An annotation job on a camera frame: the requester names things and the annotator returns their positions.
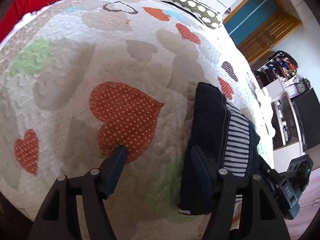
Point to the black monitor screen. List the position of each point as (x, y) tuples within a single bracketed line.
[(308, 111)]

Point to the heart patterned quilt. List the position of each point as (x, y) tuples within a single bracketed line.
[(87, 75)]

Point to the olive white-dotted bolster pillow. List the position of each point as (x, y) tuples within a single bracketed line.
[(203, 13)]

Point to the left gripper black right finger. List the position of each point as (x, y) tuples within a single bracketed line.
[(242, 207)]

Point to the teal door curtain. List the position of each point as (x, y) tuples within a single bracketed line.
[(249, 18)]

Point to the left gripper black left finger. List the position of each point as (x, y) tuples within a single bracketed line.
[(58, 217)]

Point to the small clock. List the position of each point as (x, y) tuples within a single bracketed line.
[(303, 86)]

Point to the pink drawer cabinet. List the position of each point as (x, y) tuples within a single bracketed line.
[(309, 201)]

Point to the navy striped child pants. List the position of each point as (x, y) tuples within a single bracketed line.
[(225, 136)]

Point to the wooden door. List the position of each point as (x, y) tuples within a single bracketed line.
[(279, 26)]

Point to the clutter on shelf top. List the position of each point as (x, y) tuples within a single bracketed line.
[(280, 65)]

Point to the white shelf unit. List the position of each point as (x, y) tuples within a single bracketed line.
[(283, 141)]

